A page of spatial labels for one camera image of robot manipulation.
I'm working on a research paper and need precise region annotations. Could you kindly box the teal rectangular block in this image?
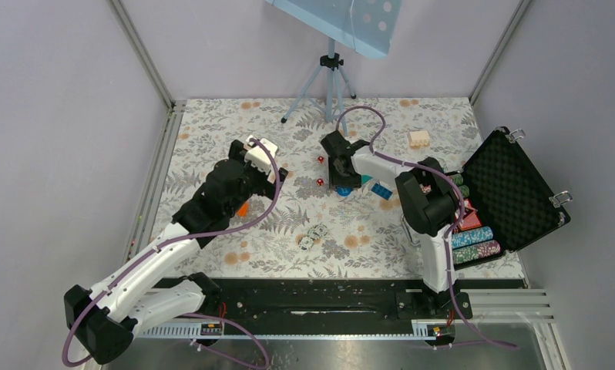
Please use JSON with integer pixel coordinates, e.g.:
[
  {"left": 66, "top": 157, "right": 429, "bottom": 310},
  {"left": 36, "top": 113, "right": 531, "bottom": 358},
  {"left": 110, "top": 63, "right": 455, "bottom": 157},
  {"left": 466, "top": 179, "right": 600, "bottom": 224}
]
[{"left": 361, "top": 175, "right": 374, "bottom": 185}]

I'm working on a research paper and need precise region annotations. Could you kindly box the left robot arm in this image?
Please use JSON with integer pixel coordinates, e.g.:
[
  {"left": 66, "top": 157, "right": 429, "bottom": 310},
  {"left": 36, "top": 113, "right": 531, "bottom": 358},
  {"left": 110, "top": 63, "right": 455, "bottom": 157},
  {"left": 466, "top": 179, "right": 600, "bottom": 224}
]
[{"left": 62, "top": 136, "right": 287, "bottom": 368}]

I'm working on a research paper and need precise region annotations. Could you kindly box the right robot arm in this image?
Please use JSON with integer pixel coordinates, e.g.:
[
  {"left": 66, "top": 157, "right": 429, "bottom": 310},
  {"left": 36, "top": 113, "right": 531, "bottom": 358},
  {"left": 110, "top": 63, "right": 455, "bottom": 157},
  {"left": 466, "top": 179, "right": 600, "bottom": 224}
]
[{"left": 320, "top": 131, "right": 462, "bottom": 318}]

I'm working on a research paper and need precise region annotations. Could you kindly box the orange curved block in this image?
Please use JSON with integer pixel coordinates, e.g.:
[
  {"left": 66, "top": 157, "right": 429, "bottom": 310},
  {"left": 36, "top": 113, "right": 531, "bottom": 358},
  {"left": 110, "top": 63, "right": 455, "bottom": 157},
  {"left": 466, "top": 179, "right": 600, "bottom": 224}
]
[{"left": 237, "top": 202, "right": 249, "bottom": 217}]

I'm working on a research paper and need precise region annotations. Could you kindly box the blue lego brick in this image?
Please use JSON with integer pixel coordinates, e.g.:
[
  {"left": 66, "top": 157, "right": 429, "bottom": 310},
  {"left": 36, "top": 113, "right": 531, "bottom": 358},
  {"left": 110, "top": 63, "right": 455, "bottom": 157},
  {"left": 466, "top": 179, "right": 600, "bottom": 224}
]
[{"left": 371, "top": 183, "right": 392, "bottom": 200}]

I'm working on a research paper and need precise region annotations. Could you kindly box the floral table cloth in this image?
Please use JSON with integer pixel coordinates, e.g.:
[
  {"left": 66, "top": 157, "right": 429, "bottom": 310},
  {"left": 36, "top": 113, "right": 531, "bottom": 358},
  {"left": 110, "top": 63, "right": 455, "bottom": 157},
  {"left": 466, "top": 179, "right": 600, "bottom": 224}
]
[{"left": 149, "top": 98, "right": 526, "bottom": 281}]

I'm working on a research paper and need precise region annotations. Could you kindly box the blue tripod stand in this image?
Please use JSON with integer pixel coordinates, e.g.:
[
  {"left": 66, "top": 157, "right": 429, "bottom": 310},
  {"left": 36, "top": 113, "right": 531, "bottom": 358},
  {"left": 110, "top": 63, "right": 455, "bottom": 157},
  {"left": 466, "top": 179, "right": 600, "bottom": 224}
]
[{"left": 281, "top": 38, "right": 357, "bottom": 123}]

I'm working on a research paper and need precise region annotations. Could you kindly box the beige lego brick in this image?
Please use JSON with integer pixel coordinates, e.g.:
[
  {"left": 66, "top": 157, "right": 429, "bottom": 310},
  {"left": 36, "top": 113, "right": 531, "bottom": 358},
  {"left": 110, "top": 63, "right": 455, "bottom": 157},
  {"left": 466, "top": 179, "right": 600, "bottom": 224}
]
[{"left": 408, "top": 130, "right": 431, "bottom": 148}]

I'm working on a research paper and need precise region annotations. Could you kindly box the light blue perforated board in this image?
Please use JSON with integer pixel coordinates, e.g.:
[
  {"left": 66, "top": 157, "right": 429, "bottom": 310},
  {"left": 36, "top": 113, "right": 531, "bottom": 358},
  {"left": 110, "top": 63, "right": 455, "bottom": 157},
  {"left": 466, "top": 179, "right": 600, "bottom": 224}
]
[{"left": 267, "top": 0, "right": 402, "bottom": 59}]

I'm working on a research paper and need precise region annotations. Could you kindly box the black poker case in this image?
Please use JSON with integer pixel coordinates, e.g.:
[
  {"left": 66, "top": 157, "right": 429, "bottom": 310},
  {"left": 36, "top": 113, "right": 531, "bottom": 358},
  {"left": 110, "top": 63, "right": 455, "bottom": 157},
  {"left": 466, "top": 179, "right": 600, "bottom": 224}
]
[{"left": 451, "top": 126, "right": 572, "bottom": 269}]

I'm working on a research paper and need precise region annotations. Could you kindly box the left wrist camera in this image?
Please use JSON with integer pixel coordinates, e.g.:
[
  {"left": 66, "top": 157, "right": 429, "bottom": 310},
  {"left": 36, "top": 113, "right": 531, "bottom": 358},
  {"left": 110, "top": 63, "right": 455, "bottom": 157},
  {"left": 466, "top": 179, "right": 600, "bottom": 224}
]
[{"left": 244, "top": 135, "right": 278, "bottom": 174}]

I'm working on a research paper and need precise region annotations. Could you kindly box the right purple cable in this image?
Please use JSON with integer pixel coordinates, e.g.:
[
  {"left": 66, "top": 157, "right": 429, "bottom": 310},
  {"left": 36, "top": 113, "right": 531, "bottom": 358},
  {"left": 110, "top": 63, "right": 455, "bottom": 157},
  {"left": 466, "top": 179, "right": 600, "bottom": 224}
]
[{"left": 335, "top": 106, "right": 518, "bottom": 351}]

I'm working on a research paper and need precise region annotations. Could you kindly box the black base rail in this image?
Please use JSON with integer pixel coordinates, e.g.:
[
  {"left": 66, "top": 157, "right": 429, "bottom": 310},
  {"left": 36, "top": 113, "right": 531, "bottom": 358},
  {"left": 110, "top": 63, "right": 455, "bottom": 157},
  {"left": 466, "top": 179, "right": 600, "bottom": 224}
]
[{"left": 133, "top": 277, "right": 527, "bottom": 337}]

